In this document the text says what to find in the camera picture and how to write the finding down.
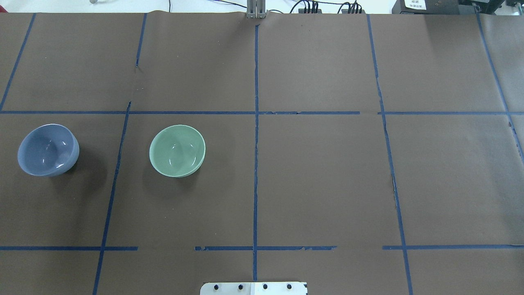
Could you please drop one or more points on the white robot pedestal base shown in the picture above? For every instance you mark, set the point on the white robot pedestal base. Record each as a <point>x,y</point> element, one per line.
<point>255,288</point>

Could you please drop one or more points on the blue ceramic bowl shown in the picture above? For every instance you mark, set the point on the blue ceramic bowl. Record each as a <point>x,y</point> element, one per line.
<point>48,151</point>

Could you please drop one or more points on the aluminium frame post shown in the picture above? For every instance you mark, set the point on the aluminium frame post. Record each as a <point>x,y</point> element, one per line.
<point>256,9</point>

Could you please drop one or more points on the black power strip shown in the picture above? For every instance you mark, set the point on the black power strip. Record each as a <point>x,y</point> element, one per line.
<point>350,8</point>
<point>310,7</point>

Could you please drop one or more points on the black equipment box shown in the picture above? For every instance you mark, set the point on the black equipment box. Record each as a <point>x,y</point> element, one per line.
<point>432,7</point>

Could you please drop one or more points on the green ceramic bowl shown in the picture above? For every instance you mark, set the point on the green ceramic bowl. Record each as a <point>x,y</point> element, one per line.
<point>177,151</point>

